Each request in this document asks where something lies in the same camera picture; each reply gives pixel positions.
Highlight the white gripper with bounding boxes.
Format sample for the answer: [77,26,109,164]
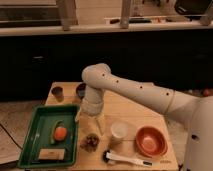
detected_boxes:
[75,87,104,135]

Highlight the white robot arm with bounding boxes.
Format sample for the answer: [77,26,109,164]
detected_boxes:
[81,63,213,171]

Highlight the brown small cup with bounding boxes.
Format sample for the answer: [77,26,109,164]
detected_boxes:
[51,86,64,102]

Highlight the dark small bowl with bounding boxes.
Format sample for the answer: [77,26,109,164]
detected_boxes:
[76,83,86,99]

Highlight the orange fruit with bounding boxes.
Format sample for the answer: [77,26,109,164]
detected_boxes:
[54,127,67,141]

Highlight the green plastic tray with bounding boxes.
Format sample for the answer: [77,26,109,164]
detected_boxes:
[18,105,79,169]

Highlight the tan wooden block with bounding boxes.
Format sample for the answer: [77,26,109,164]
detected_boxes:
[38,149,65,160]

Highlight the orange bowl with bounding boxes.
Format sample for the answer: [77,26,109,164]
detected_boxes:
[135,126,168,158]

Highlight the white handled brush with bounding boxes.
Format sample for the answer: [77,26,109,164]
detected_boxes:
[103,150,152,167]

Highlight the black cable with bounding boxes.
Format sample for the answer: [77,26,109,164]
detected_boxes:
[0,123,23,151]

